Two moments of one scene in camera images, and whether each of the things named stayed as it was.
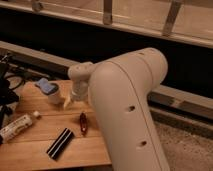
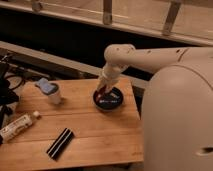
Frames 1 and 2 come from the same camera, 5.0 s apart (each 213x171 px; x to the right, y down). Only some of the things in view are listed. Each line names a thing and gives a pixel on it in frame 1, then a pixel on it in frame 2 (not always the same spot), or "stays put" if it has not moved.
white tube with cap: [13, 129] stays put
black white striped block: [61, 143] stays put
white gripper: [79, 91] -> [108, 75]
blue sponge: [45, 85] stays put
